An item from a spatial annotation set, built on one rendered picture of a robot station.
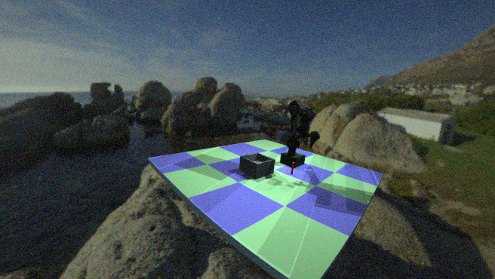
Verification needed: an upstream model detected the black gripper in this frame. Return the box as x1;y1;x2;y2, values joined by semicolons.
288;129;320;150

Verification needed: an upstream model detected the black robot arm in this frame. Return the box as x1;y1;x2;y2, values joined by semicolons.
286;100;315;156

